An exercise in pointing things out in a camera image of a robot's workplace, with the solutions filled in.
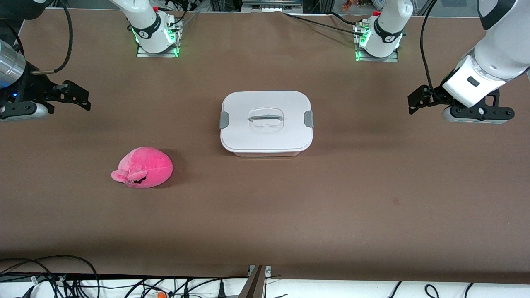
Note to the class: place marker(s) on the black power plug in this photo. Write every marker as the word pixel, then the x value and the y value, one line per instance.
pixel 222 291

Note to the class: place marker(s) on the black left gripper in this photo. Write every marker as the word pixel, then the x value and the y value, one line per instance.
pixel 435 96

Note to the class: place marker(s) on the white plastic box base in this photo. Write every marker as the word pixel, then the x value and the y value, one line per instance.
pixel 265 154

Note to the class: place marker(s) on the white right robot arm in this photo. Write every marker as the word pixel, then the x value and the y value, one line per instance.
pixel 145 20

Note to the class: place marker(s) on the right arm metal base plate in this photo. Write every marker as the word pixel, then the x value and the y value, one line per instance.
pixel 143 54

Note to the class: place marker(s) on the aluminium profile post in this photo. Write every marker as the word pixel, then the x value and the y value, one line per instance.
pixel 256 283

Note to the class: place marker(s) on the large table cover sheet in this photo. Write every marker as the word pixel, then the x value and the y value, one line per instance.
pixel 372 186

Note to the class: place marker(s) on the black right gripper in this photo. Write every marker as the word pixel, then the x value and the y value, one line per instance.
pixel 36 87

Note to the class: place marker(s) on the pink plush toy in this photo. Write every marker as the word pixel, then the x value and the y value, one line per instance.
pixel 149 165

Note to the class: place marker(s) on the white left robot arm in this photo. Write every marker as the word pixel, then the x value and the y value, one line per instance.
pixel 497 54

